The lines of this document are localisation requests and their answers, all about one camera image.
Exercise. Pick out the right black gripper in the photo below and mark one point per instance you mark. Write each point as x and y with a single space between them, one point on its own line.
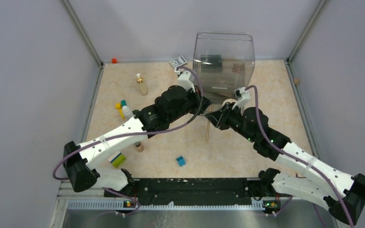
219 118

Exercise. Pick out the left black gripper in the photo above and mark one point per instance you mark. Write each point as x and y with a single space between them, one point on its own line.
195 93

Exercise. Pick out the thin wooden makeup brush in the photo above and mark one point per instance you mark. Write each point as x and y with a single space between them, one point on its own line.
208 126

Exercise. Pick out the clear pump bottle gold collar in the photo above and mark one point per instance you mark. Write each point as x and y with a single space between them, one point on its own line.
141 85

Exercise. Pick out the clear acrylic makeup organizer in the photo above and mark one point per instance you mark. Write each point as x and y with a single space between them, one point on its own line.
224 62

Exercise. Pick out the blue toy brick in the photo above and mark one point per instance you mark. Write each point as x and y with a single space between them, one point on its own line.
181 161

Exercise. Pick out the foundation bottle black cap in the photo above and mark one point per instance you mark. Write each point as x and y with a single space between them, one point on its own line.
139 146

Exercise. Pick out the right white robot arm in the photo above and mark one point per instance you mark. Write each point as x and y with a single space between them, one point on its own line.
340 193

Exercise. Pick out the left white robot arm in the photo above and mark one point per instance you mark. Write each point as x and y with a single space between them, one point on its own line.
82 161

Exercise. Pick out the playing card box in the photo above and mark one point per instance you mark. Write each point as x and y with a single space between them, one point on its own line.
178 61

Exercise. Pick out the white squeeze bottle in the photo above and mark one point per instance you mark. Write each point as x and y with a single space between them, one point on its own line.
127 112

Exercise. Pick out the yellow block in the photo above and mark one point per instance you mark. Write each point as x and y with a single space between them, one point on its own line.
118 107

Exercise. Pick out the green white toy brick stack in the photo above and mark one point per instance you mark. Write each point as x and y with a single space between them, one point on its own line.
117 159

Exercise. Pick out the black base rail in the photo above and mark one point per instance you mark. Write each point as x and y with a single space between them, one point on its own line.
195 191

